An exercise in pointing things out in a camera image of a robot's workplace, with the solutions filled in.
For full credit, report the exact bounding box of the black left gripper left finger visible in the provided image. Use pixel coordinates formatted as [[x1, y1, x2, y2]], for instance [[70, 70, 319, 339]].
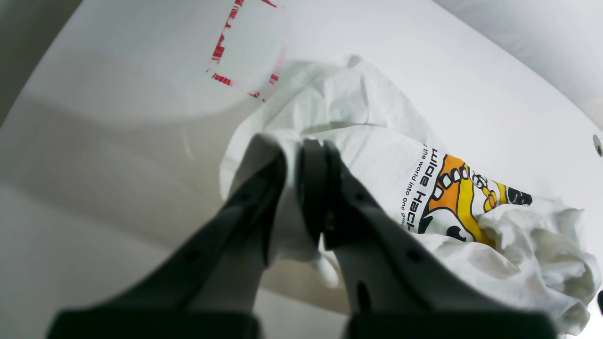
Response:
[[47, 155, 286, 339]]

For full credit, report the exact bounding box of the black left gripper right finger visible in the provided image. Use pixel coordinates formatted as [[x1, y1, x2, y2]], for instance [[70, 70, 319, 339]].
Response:
[[297, 139, 556, 339]]

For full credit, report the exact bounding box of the white t-shirt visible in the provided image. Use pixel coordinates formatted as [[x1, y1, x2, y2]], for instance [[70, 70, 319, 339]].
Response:
[[219, 58, 602, 335]]

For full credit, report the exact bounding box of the red tape rectangle marker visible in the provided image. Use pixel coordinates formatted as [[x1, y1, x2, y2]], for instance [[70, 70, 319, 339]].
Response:
[[205, 0, 293, 102]]

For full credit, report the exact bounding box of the right table cable grommet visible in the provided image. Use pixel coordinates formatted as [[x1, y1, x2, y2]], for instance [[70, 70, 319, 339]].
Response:
[[592, 134, 603, 157]]

